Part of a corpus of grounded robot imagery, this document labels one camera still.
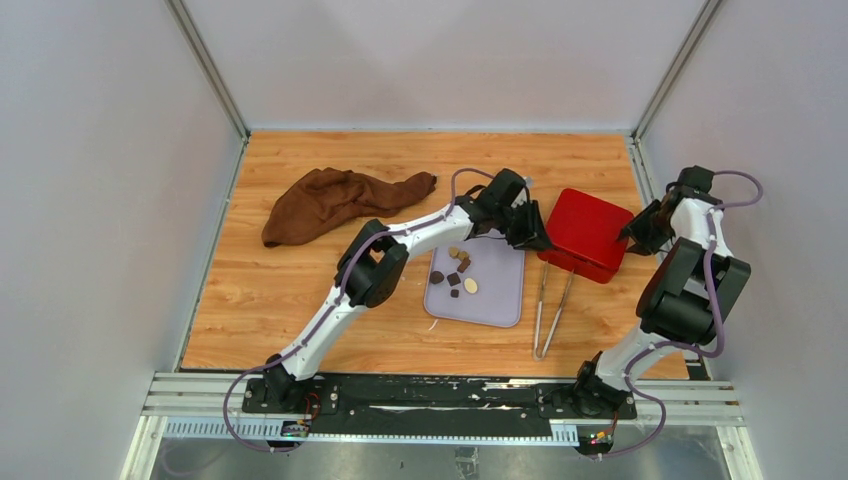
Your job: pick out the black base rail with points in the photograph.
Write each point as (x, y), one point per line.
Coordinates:
(429, 406)

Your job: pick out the red box lid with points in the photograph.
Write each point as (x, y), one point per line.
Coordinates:
(585, 230)

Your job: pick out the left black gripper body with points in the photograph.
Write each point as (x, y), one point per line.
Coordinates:
(500, 217)

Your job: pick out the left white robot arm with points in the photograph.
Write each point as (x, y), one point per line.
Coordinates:
(370, 269)

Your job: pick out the dark round chocolate left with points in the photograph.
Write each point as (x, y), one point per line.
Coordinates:
(436, 277)

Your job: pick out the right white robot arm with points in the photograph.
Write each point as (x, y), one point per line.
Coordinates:
(686, 301)

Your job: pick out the white oval chocolate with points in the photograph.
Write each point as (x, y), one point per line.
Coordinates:
(470, 286)

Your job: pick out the brown cloth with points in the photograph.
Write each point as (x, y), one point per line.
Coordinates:
(325, 199)

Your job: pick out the red box with white liners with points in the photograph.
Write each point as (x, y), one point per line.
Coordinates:
(583, 268)

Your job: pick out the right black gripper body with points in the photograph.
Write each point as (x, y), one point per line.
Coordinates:
(668, 227)

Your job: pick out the lavender tray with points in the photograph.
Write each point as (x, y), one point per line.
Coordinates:
(478, 281)

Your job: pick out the dark ridged chocolate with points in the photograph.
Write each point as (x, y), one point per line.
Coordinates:
(454, 279)

